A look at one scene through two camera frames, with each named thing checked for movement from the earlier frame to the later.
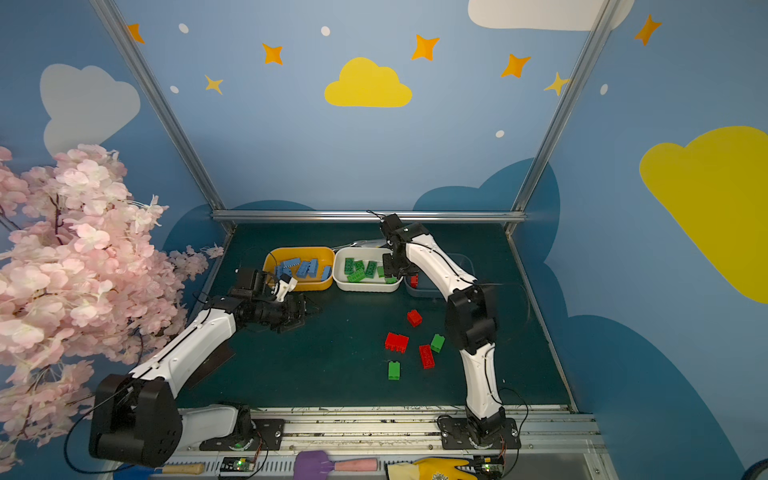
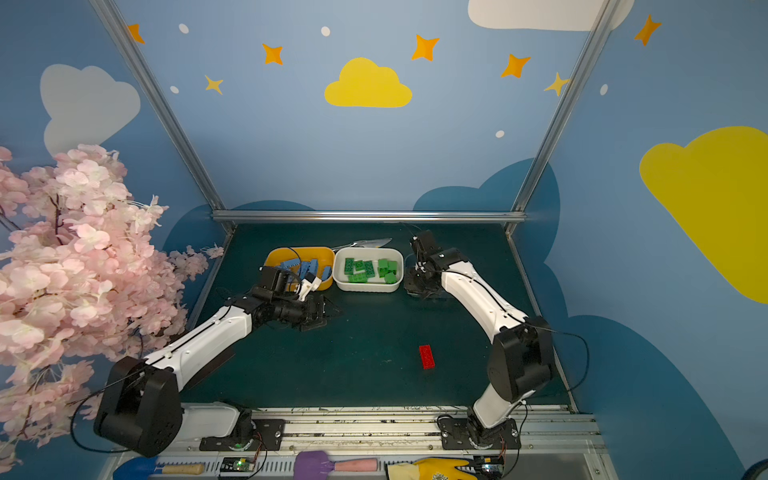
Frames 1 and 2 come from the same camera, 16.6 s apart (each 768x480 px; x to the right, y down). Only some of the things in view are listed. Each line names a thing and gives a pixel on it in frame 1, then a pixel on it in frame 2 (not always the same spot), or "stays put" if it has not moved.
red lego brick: (427, 357) stays put
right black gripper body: (390, 264) → (417, 282)
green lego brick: (349, 266) stays put
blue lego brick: (313, 268) stays put
